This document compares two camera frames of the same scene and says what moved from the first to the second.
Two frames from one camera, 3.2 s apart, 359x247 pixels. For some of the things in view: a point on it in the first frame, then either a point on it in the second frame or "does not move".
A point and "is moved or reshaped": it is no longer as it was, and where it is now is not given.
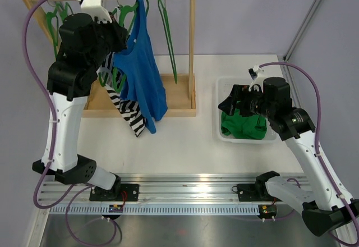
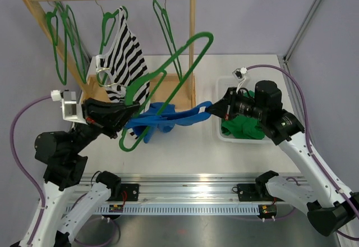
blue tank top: x=141 y=65 → x=167 y=120
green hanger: x=133 y=5 → x=132 y=86
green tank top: x=252 y=127 does not move
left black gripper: x=119 y=34 → x=110 y=117
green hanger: x=102 y=83 is moved or reshaped
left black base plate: x=118 y=192 does not move
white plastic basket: x=224 y=86 does not move
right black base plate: x=248 y=192 does not move
